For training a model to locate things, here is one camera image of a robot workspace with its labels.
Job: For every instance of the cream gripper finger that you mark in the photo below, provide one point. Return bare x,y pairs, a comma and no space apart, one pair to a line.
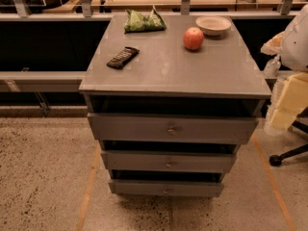
289,99
273,46

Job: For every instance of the red apple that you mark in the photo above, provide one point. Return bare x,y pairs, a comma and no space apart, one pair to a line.
193,38

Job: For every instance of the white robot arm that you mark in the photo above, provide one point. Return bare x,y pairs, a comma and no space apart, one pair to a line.
294,49

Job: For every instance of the black rxbar chocolate bar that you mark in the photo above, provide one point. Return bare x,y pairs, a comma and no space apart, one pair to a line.
123,57

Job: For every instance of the black office chair base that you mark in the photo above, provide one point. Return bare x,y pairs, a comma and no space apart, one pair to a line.
299,128

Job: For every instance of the white bowl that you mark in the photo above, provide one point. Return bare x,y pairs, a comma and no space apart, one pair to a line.
213,25

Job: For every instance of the grey drawer cabinet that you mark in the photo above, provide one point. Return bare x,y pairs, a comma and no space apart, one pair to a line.
203,106

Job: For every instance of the green chip bag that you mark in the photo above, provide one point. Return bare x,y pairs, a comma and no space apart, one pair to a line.
137,22

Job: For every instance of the middle grey drawer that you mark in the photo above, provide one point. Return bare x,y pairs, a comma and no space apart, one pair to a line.
162,161

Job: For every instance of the grey drawer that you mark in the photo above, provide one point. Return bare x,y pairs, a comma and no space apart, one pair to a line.
167,188
167,128
162,161

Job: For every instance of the top grey drawer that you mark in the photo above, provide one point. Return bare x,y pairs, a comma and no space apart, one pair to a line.
167,128

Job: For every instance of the bottom grey drawer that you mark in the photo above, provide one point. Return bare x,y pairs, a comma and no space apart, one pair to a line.
167,188

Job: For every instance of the metal railing frame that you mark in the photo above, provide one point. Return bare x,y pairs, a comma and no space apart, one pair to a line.
63,53

